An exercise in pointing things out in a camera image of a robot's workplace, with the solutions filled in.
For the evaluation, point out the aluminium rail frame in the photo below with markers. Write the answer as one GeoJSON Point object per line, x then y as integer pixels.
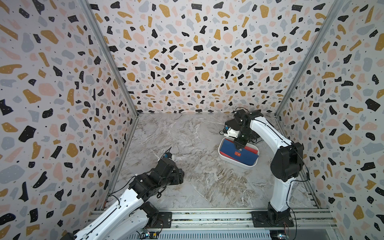
{"type": "Point", "coordinates": [236, 224]}

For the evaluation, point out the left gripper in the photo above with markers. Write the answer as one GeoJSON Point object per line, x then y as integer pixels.
{"type": "Point", "coordinates": [179, 177]}

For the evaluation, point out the white storage box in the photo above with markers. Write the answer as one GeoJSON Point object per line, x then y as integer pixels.
{"type": "Point", "coordinates": [237, 156]}

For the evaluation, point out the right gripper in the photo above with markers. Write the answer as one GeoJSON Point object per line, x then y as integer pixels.
{"type": "Point", "coordinates": [239, 145]}

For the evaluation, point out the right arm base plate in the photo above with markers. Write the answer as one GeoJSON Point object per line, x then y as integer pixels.
{"type": "Point", "coordinates": [272, 219]}

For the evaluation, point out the blue envelope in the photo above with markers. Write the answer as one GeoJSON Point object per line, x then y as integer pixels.
{"type": "Point", "coordinates": [237, 153]}

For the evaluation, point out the red envelope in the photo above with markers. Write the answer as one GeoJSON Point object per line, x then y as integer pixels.
{"type": "Point", "coordinates": [228, 149]}

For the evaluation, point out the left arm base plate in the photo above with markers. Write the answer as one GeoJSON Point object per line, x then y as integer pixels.
{"type": "Point", "coordinates": [140, 220]}

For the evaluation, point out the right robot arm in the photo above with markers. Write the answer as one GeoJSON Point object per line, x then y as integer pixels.
{"type": "Point", "coordinates": [286, 164]}

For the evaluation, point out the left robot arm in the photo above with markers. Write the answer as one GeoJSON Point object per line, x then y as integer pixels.
{"type": "Point", "coordinates": [132, 211]}

